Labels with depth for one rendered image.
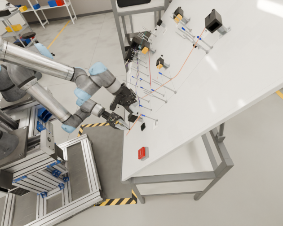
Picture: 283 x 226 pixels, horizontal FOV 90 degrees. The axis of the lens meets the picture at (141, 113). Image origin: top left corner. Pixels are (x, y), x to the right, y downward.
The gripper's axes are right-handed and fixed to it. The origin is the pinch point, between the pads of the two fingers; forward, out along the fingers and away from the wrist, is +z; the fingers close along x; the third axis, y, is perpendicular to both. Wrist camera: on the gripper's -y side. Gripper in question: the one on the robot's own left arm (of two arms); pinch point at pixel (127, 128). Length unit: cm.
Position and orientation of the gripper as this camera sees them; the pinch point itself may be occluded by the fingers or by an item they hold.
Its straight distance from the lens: 95.7
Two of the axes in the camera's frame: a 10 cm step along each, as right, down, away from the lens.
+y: 2.4, -1.4, -9.6
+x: 4.9, -8.4, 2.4
